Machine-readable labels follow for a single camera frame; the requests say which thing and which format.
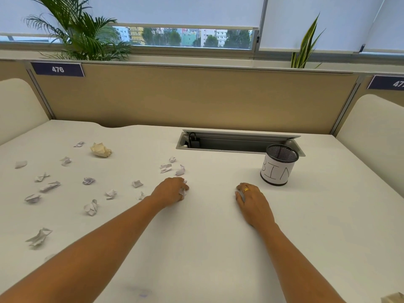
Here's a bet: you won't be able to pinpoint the person's right forearm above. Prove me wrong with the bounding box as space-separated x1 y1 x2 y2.
259 224 346 303

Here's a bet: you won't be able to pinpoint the green palm plant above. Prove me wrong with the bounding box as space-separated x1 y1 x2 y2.
23 0 133 62

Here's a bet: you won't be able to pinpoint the beige desk partition panel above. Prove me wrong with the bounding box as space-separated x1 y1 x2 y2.
26 59 361 135

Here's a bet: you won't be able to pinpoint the scattered crumpled white paper scraps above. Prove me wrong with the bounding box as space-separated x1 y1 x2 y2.
14 141 186 250

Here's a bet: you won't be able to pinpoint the white rounded side divider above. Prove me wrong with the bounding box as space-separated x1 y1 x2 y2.
0 78 52 146
334 93 404 199

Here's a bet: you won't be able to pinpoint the dark blue number sign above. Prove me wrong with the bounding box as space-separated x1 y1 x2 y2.
30 62 85 77
367 74 404 91

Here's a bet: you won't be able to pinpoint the window with grey frame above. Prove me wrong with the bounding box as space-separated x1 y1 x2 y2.
0 26 404 64

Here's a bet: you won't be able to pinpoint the person's left hand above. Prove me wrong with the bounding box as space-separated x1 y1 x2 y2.
150 177 190 209

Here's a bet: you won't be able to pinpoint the person's left forearm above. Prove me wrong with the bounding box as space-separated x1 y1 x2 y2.
0 197 165 303

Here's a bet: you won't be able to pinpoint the grey desk cable tray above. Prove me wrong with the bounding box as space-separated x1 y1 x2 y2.
175 129 306 157

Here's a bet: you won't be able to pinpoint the green snake plant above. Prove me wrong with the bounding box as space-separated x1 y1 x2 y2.
290 13 326 69

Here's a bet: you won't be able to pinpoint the wide white roller blind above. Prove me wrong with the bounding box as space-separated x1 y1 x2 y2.
0 0 266 37

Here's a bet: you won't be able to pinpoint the cream crumpled paper ball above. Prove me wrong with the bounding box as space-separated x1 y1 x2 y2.
90 142 112 158

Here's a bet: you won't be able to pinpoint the black mesh cup white label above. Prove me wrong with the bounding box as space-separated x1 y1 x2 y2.
260 144 299 186

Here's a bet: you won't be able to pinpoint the person's right hand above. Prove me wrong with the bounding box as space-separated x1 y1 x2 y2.
235 182 280 231

